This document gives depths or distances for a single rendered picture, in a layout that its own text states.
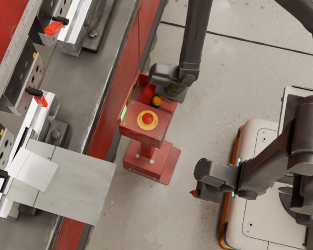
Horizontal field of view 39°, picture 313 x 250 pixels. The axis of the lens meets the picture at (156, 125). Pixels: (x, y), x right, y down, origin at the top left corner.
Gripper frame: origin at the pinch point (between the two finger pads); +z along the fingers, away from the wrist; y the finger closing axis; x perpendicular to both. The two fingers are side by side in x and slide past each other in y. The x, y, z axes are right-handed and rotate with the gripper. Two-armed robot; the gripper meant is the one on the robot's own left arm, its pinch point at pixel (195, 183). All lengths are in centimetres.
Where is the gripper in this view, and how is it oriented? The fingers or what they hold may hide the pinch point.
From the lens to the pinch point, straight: 124.9
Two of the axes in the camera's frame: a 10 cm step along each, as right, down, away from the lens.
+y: -2.2, 9.3, -3.0
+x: 8.5, 3.3, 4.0
